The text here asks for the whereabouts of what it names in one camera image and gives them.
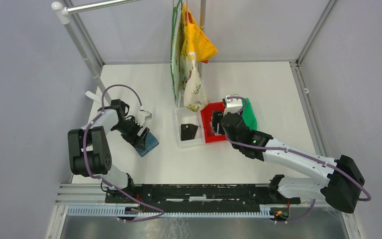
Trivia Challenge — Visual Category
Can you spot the yellow cloth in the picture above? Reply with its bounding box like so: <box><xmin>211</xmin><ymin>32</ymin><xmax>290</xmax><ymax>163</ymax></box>
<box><xmin>180</xmin><ymin>3</ymin><xmax>218</xmax><ymax>63</ymax></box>

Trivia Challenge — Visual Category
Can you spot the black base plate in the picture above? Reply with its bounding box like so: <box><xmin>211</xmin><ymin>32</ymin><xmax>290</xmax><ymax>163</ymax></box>
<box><xmin>105</xmin><ymin>184</ymin><xmax>301</xmax><ymax>214</ymax></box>

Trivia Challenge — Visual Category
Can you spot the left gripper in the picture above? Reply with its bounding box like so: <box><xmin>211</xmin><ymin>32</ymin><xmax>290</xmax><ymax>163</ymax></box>
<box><xmin>112</xmin><ymin>118</ymin><xmax>150</xmax><ymax>151</ymax></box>

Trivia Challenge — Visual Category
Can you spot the white clothes rack pole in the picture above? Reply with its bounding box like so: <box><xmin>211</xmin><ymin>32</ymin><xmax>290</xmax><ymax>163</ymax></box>
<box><xmin>51</xmin><ymin>0</ymin><xmax>132</xmax><ymax>92</ymax></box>

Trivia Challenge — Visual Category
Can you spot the red bin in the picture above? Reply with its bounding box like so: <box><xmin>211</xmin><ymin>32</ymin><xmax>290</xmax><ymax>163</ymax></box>
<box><xmin>200</xmin><ymin>102</ymin><xmax>226</xmax><ymax>143</ymax></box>

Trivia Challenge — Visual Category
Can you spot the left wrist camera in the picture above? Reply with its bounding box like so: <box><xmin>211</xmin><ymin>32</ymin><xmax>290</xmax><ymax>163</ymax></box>
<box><xmin>135</xmin><ymin>110</ymin><xmax>152</xmax><ymax>126</ymax></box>

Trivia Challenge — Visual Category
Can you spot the vertical rack pole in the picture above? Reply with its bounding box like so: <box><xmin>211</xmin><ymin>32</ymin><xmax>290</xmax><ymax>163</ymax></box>
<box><xmin>197</xmin><ymin>0</ymin><xmax>207</xmax><ymax>80</ymax></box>

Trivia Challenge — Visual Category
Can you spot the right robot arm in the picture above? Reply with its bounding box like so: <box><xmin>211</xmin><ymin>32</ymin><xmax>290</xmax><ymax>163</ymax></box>
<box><xmin>212</xmin><ymin>111</ymin><xmax>371</xmax><ymax>214</ymax></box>

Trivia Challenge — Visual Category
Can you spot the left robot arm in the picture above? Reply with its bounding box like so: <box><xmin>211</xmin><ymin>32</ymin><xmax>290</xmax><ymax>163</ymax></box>
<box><xmin>68</xmin><ymin>99</ymin><xmax>158</xmax><ymax>203</ymax></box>

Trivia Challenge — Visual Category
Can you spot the hanging patterned cloth bag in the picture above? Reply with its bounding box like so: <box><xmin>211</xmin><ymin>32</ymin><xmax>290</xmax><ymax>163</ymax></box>
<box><xmin>170</xmin><ymin>0</ymin><xmax>209</xmax><ymax>112</ymax></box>

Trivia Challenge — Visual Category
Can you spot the green bin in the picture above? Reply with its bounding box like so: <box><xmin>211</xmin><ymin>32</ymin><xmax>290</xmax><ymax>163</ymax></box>
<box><xmin>242</xmin><ymin>98</ymin><xmax>258</xmax><ymax>130</ymax></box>

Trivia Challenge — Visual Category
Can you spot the blue card holder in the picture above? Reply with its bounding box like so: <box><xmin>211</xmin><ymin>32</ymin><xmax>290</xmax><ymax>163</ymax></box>
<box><xmin>135</xmin><ymin>132</ymin><xmax>159</xmax><ymax>157</ymax></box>

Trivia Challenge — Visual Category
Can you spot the white bin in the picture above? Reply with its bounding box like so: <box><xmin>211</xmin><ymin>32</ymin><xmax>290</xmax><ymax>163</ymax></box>
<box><xmin>174</xmin><ymin>107</ymin><xmax>205</xmax><ymax>148</ymax></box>

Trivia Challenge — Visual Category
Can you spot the white cable duct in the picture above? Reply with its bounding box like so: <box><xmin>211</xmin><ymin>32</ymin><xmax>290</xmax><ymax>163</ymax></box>
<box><xmin>66</xmin><ymin>206</ymin><xmax>290</xmax><ymax>219</ymax></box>

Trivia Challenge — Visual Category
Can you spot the black card in white bin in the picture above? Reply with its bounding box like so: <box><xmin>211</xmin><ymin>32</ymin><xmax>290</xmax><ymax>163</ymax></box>
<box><xmin>180</xmin><ymin>123</ymin><xmax>198</xmax><ymax>141</ymax></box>

